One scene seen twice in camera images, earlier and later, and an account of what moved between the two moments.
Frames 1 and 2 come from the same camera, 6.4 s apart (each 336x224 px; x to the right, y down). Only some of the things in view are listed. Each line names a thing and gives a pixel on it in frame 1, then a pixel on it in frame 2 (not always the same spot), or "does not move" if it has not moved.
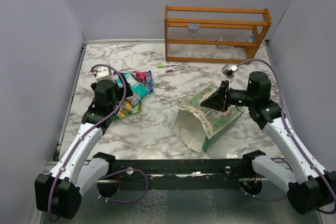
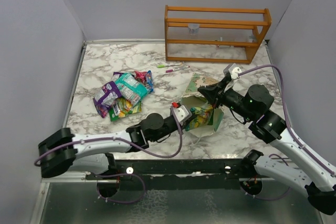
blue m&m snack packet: x=150 y=81 does not move
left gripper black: x=121 y=90 → x=185 y=123
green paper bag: x=200 y=128 → x=193 y=97
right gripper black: x=218 y=101 does not move
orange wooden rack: x=211 y=34 does not move
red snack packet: x=140 y=76 does not move
